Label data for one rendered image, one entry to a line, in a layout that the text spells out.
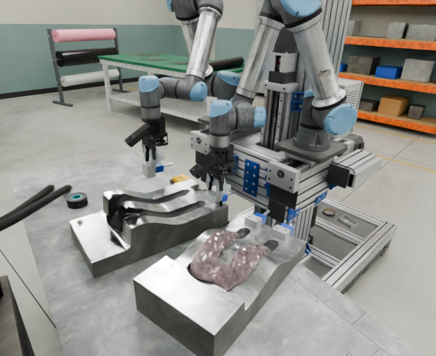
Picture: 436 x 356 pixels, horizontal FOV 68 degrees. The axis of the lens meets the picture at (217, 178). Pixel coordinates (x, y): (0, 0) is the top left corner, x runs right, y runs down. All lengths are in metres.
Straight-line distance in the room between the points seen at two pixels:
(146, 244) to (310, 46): 0.81
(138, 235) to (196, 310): 0.35
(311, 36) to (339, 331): 0.84
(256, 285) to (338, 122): 0.62
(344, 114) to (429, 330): 1.45
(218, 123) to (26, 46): 6.70
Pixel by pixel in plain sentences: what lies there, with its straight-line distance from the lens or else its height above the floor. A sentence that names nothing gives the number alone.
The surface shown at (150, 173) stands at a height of 0.92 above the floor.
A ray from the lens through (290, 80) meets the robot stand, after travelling 1.55.
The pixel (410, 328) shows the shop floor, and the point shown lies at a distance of 2.24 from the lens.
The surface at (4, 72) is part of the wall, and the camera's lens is 7.52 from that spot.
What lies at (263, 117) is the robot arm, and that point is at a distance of 1.12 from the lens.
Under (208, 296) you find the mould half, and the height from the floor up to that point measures 0.91.
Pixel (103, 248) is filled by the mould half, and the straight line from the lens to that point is 1.08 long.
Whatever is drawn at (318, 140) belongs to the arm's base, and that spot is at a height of 1.08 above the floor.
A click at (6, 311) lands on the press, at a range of 1.10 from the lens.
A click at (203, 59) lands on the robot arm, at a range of 1.32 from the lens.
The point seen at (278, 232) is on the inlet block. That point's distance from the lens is 1.10.
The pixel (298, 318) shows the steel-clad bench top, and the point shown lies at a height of 0.80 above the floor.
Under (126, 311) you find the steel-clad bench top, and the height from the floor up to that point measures 0.80.
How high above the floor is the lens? 1.51
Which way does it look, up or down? 26 degrees down
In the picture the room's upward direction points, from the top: 2 degrees clockwise
